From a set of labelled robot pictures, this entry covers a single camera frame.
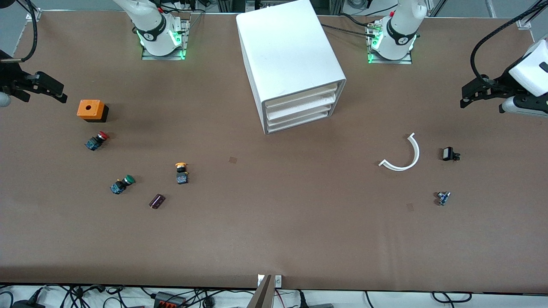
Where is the white drawer cabinet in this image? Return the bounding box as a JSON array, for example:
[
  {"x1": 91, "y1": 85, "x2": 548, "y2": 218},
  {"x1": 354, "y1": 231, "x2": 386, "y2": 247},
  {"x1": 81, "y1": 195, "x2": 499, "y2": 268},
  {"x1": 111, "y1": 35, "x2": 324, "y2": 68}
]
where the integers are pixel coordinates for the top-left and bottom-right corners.
[{"x1": 236, "y1": 0, "x2": 347, "y2": 135}]

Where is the yellow push button switch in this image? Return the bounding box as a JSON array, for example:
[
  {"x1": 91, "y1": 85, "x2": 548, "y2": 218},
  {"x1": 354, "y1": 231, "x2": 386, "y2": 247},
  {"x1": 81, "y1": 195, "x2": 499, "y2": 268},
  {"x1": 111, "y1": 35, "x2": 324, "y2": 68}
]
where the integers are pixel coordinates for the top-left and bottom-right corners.
[{"x1": 175, "y1": 162, "x2": 190, "y2": 185}]

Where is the brown wooden beam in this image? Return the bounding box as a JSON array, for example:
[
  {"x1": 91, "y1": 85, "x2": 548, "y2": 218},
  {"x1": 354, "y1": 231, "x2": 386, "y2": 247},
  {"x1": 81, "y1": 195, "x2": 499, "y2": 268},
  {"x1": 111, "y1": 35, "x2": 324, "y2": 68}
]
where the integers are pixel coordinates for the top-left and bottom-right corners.
[{"x1": 246, "y1": 275, "x2": 273, "y2": 308}]

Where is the white curved plastic strip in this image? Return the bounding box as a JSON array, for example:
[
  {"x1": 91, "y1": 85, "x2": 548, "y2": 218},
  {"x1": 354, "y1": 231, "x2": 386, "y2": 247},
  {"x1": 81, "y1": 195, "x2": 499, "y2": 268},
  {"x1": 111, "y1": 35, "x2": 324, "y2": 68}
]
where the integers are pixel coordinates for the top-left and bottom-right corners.
[{"x1": 378, "y1": 133, "x2": 420, "y2": 172}]

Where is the black power strip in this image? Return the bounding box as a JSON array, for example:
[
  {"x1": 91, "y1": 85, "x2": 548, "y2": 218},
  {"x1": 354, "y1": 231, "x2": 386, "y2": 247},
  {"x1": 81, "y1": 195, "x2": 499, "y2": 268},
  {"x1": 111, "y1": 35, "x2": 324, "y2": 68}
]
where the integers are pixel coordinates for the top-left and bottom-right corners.
[{"x1": 153, "y1": 292, "x2": 187, "y2": 308}]

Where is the black braided base cable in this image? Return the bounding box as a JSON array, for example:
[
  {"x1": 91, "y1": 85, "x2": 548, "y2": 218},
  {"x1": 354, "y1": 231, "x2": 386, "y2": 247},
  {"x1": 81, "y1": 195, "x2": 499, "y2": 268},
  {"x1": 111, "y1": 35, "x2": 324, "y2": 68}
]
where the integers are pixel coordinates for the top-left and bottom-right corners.
[{"x1": 321, "y1": 24, "x2": 378, "y2": 39}]

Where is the red push button switch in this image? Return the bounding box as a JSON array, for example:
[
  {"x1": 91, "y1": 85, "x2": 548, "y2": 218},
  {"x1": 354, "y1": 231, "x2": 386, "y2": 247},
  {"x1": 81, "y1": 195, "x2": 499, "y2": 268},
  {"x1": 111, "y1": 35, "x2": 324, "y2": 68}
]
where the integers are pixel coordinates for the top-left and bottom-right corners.
[{"x1": 85, "y1": 131, "x2": 109, "y2": 151}]

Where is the white drawer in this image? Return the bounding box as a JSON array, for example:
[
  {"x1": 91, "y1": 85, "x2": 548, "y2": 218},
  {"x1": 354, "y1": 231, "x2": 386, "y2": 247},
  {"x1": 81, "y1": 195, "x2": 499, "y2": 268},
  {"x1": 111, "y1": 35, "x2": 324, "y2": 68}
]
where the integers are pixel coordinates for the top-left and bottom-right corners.
[
  {"x1": 265, "y1": 103, "x2": 334, "y2": 121},
  {"x1": 267, "y1": 112, "x2": 331, "y2": 132},
  {"x1": 264, "y1": 84, "x2": 340, "y2": 109}
]

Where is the orange box with hole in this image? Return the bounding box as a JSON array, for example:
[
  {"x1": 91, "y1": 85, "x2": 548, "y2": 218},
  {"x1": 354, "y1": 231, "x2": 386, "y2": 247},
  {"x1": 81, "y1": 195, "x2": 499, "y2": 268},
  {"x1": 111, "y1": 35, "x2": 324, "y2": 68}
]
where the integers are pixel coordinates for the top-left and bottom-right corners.
[{"x1": 77, "y1": 100, "x2": 109, "y2": 123}]

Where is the black looped cable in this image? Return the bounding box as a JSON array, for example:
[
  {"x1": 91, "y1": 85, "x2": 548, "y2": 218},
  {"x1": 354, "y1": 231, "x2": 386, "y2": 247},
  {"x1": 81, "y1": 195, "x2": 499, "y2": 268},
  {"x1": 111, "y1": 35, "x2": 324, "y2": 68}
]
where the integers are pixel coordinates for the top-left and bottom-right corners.
[{"x1": 432, "y1": 291, "x2": 472, "y2": 304}]

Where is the green push button switch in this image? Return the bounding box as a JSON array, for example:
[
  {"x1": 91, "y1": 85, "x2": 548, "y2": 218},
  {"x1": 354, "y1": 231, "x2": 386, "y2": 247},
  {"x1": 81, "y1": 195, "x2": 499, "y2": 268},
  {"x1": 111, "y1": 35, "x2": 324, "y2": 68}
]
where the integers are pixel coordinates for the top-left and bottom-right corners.
[{"x1": 110, "y1": 175, "x2": 136, "y2": 195}]

